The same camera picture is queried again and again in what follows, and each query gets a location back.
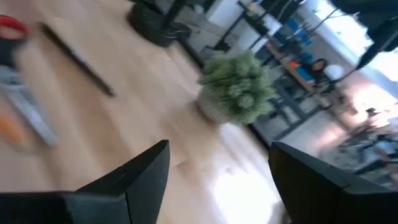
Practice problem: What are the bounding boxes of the person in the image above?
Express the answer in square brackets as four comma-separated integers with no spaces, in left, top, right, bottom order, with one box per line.
[307,58,346,91]

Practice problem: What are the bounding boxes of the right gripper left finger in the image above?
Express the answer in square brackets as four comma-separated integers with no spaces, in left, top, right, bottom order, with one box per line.
[76,139,170,224]

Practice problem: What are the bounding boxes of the green potted plant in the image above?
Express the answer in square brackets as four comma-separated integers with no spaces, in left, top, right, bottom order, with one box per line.
[195,51,277,126]

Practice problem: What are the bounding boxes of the black curved bracket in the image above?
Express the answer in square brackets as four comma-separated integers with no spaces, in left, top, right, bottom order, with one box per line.
[328,0,398,82]

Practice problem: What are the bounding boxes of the scissors with red-black handles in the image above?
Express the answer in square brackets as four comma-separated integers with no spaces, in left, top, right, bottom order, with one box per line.
[0,14,60,149]

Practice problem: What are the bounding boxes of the orange pencil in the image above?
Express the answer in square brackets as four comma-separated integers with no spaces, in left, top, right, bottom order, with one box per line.
[0,111,29,147]

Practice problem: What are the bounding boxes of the black desk lamp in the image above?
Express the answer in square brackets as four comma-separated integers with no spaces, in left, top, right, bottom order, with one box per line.
[127,0,192,48]

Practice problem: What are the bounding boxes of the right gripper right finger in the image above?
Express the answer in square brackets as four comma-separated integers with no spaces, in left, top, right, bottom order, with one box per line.
[268,141,398,224]

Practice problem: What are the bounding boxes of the black pen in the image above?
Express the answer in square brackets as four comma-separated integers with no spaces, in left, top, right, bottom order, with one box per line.
[39,23,116,98]

